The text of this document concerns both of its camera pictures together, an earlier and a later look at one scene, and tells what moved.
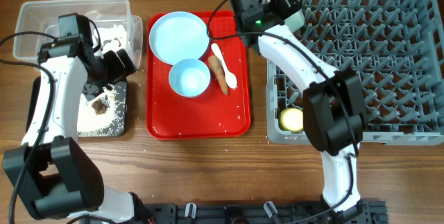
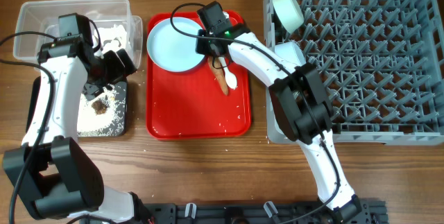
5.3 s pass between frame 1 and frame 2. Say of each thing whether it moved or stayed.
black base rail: stayed
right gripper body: moved
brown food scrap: stayed
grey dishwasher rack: stayed
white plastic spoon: stayed
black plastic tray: stayed
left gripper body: stayed
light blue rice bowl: moved
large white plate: moved
